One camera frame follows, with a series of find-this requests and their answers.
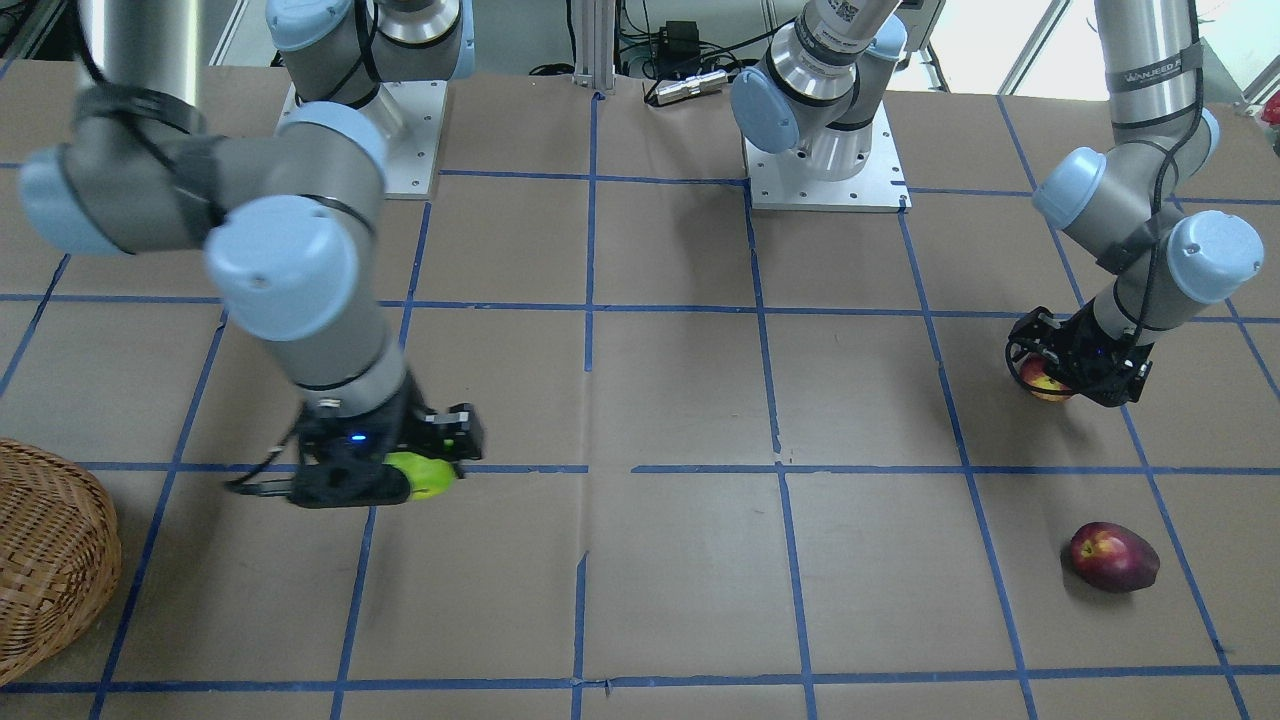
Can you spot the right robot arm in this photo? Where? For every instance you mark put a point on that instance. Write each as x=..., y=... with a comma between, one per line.
x=286, y=223

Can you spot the silver cylindrical connector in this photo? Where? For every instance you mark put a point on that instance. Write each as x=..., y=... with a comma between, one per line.
x=667, y=92

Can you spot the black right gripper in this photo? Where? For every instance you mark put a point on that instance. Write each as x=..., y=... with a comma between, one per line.
x=405, y=413

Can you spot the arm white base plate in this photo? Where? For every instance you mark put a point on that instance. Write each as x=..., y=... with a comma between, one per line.
x=401, y=123
x=857, y=170

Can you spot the green apple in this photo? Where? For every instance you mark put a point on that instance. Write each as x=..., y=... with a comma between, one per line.
x=427, y=477

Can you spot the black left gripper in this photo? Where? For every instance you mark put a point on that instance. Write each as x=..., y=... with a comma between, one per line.
x=1073, y=341

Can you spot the black power adapter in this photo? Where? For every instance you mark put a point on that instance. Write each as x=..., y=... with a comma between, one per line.
x=678, y=40

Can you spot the aluminium frame post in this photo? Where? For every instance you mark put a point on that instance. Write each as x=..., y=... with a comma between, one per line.
x=594, y=27

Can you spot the red yellow apple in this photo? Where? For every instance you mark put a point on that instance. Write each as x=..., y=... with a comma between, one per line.
x=1033, y=376

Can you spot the woven wicker basket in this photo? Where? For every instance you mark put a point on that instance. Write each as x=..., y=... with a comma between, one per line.
x=61, y=555

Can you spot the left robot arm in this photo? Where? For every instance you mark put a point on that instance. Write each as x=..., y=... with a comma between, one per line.
x=823, y=76

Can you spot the dark red apple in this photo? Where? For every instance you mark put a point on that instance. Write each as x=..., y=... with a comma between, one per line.
x=1112, y=558

